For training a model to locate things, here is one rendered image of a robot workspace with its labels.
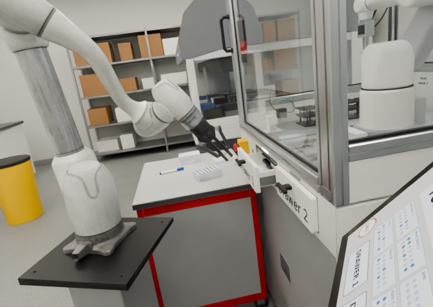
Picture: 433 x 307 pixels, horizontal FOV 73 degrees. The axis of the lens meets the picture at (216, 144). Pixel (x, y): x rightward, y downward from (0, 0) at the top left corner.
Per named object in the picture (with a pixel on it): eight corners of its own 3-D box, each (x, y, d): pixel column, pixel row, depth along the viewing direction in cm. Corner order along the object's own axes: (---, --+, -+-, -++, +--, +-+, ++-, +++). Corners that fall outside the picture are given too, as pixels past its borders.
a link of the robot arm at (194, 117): (195, 106, 110) (206, 118, 112) (193, 103, 119) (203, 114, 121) (178, 123, 111) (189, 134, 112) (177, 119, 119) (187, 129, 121)
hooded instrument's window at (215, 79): (194, 129, 200) (184, 60, 189) (184, 102, 371) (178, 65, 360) (351, 104, 213) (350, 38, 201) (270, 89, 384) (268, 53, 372)
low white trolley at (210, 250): (162, 338, 151) (131, 204, 131) (165, 262, 210) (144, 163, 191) (271, 313, 157) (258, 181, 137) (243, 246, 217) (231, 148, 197)
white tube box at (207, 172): (199, 181, 147) (198, 174, 146) (193, 176, 154) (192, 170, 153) (221, 175, 152) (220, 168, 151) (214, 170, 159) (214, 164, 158)
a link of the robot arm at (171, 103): (199, 99, 116) (178, 116, 124) (171, 69, 112) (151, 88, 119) (189, 113, 108) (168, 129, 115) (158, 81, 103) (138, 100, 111)
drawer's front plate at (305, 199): (312, 234, 82) (310, 198, 79) (277, 193, 110) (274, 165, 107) (318, 233, 82) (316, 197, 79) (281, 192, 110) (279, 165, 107)
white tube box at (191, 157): (180, 165, 176) (178, 157, 174) (179, 161, 184) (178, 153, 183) (201, 161, 177) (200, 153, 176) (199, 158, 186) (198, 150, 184)
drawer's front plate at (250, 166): (256, 194, 112) (253, 167, 109) (240, 169, 139) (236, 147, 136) (261, 193, 112) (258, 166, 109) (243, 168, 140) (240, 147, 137)
